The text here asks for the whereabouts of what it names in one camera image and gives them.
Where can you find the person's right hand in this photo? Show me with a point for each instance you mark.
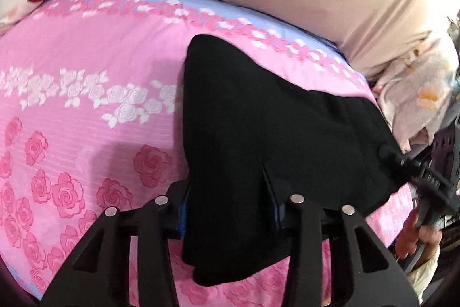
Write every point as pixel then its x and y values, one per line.
pixel 408 238

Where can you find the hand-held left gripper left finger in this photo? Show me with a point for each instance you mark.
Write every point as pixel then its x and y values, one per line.
pixel 182 220

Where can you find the person's right forearm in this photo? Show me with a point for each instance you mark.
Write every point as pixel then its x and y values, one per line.
pixel 426 274

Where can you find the pale floral blanket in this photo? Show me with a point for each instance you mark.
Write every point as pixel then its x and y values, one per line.
pixel 420 91

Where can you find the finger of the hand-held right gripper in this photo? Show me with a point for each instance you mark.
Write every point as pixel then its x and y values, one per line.
pixel 402 160

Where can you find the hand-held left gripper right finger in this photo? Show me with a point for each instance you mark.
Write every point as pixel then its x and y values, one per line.
pixel 276 217

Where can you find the pink rose bed sheet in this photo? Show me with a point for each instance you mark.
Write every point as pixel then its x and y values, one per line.
pixel 90 94

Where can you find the black pants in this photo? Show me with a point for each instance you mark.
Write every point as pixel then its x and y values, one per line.
pixel 269 127

